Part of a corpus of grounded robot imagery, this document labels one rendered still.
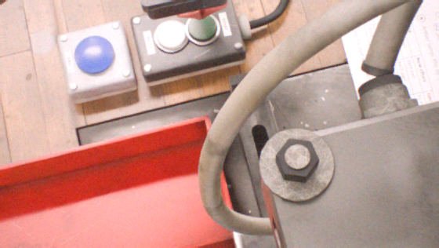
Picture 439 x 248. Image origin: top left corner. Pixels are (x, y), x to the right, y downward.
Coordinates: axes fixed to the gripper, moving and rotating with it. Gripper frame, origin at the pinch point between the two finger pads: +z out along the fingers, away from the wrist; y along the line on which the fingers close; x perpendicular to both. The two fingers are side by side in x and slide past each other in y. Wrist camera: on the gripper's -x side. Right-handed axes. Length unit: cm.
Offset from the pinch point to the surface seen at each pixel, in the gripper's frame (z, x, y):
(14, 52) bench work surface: 7.7, -3.5, 19.6
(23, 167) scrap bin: 2.4, 11.0, 19.3
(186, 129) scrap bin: 2.8, 10.6, 3.7
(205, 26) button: 3.9, 0.0, -0.4
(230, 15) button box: 4.6, -0.9, -3.1
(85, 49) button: 3.9, -0.3, 11.8
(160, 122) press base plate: 7.6, 7.5, 6.1
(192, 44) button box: 4.7, 1.3, 1.3
